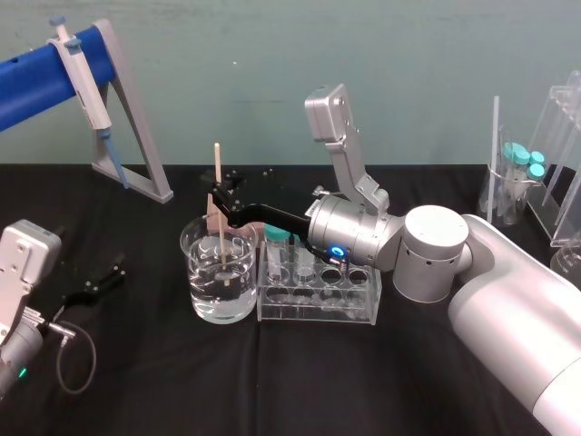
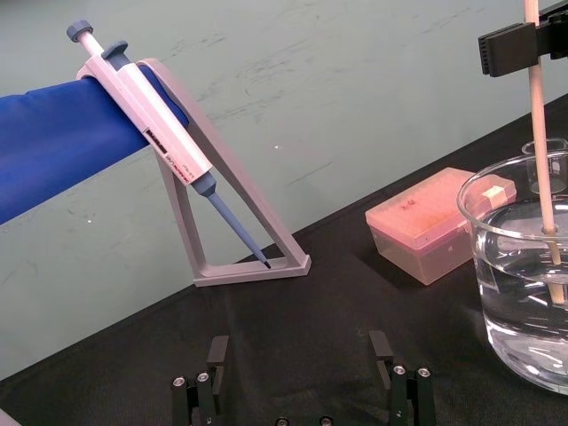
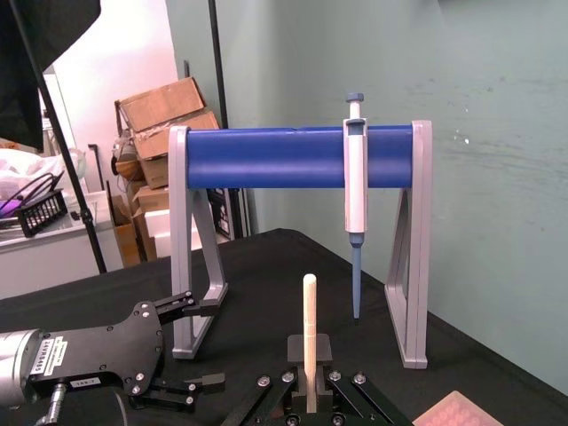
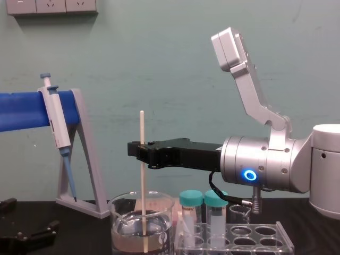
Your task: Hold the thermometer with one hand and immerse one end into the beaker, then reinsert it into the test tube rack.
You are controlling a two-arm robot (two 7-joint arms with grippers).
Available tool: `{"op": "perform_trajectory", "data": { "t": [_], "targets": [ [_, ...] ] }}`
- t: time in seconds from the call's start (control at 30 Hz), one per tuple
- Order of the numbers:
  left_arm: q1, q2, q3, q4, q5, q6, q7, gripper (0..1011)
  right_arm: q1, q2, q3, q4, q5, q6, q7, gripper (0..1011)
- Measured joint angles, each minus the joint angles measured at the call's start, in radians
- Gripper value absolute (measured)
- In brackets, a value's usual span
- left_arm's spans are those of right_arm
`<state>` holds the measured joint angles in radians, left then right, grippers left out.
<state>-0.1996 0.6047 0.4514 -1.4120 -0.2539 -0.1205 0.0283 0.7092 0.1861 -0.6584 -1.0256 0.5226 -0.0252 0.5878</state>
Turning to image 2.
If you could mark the grey triangular pipette stand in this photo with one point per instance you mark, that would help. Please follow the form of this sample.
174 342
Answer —
248 222

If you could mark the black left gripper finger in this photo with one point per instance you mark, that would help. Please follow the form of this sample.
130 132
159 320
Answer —
213 386
410 395
552 35

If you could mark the white and blue pipette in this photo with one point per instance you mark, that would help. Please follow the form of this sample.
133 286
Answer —
151 128

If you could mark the white rod thermometer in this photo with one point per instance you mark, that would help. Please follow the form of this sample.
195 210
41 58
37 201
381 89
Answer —
539 133

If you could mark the black table cloth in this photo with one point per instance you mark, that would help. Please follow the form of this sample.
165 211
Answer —
310 346

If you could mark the small empty glass beaker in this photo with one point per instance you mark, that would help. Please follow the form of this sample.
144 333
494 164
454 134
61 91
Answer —
530 168

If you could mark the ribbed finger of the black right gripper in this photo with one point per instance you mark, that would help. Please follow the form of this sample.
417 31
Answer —
508 49

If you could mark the blue fabric cover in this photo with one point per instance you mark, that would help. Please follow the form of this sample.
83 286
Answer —
53 142

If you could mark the pink translucent pipette tip box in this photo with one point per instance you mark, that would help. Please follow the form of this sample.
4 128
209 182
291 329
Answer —
417 231

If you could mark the large glass beaker with water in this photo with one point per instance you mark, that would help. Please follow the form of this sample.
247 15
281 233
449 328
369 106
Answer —
519 284

